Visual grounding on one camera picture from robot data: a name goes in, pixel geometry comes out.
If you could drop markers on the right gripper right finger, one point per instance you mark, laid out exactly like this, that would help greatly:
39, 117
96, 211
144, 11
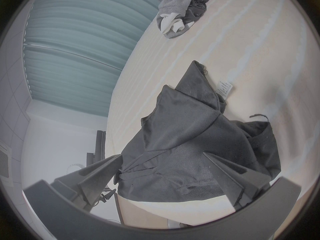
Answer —
237, 181

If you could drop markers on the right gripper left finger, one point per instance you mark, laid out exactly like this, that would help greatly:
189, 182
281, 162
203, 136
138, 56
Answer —
97, 176

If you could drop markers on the black T-shirt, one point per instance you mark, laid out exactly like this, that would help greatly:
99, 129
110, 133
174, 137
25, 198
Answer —
180, 144

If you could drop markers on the bed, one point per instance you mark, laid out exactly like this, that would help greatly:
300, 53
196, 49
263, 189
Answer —
250, 46

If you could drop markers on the pile of clothes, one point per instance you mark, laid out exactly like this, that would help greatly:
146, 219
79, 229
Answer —
175, 6

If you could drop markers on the black chest of drawers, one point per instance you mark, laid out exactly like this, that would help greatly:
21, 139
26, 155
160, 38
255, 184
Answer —
100, 144

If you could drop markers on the blue-green curtain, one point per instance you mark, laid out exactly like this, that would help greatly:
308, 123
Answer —
75, 84
87, 16

